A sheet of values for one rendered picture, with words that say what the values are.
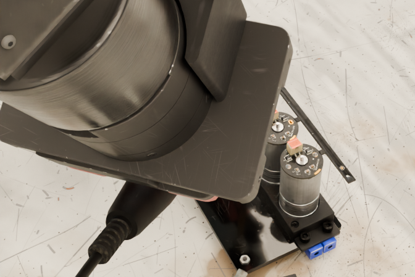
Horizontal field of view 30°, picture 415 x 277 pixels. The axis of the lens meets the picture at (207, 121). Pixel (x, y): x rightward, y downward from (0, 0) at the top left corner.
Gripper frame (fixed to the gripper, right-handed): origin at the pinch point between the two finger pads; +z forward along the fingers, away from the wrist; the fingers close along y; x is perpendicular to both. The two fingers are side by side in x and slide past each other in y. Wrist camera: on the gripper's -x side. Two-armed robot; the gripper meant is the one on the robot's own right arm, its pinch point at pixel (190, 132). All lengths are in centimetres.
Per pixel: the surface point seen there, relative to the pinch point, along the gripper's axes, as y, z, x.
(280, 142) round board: -3.0, 9.2, -2.0
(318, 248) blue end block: -6.4, 12.1, 3.4
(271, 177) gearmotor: -2.6, 12.2, -0.2
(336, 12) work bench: -2.8, 23.5, -15.4
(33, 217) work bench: 11.9, 11.9, 6.1
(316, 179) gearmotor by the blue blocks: -5.6, 9.1, -0.3
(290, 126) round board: -3.3, 9.8, -3.1
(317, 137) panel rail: -5.0, 9.6, -2.8
